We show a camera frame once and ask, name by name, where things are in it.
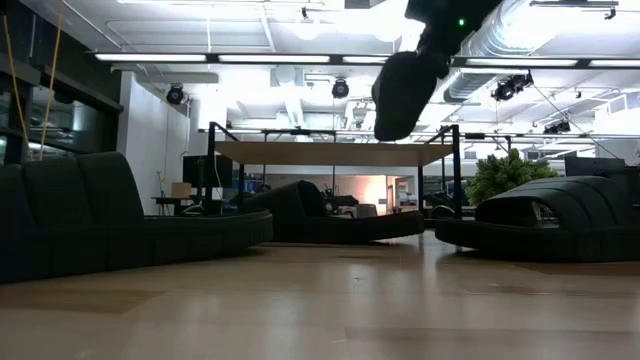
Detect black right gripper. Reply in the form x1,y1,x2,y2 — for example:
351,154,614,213
405,0,503,80

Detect black rubber slide sandal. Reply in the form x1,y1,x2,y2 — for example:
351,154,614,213
371,49,451,143
241,179,426,246
433,174,640,264
0,151,274,284

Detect black ceiling spotlight cluster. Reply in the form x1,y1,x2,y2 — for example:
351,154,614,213
490,72,535,103

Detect green plant in patterned pot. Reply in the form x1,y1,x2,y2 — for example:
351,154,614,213
465,148,560,206

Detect small black background machine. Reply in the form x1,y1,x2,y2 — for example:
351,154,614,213
321,186,360,216

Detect black computer monitor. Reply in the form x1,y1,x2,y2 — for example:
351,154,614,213
564,155,626,177
182,154,234,189

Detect black office desk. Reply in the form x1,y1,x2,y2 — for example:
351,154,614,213
151,195,226,217

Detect silver ventilation duct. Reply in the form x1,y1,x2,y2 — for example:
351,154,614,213
442,0,566,105

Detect wooden shelf black metal frame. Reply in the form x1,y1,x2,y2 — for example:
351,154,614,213
203,121,464,221

